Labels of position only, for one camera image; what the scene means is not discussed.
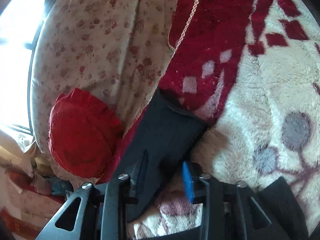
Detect floral cream quilt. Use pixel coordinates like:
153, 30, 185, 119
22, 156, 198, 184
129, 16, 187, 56
30, 0, 177, 183

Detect black pants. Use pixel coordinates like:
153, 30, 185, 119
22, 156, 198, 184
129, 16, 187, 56
100, 91, 308, 239

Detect red heart-shaped frilly cushion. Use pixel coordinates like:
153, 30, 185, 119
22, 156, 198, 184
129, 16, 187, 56
48, 88, 124, 179

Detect red and cream plush blanket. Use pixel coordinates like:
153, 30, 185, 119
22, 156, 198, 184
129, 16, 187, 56
97, 0, 319, 233

